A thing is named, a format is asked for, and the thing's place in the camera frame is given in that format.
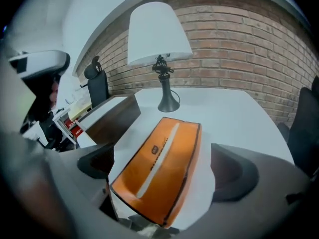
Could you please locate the person's left hand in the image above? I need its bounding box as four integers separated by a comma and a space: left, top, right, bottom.
49, 80, 60, 104

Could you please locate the red box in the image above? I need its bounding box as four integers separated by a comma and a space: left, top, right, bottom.
64, 118, 84, 138

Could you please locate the white shade table lamp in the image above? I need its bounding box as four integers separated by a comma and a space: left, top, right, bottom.
127, 1, 194, 113

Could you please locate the dark grey box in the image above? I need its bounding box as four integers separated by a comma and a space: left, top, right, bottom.
76, 94, 142, 149

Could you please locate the orange box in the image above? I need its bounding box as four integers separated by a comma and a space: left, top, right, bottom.
110, 117, 202, 229

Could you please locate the white desk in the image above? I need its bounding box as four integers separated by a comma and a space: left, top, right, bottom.
51, 107, 78, 146

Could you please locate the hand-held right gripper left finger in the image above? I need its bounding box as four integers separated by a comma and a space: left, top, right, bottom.
4, 133, 140, 239

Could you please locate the white table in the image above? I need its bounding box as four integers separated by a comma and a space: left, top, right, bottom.
74, 87, 296, 234

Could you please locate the black office chair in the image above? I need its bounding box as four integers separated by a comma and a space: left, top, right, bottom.
37, 120, 64, 150
276, 75, 319, 179
80, 55, 110, 109

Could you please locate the yellow table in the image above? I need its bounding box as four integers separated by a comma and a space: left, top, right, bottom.
67, 99, 93, 119

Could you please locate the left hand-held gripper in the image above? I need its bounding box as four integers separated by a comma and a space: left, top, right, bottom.
0, 50, 71, 134

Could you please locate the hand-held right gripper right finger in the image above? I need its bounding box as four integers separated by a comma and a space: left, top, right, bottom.
179, 143, 317, 239

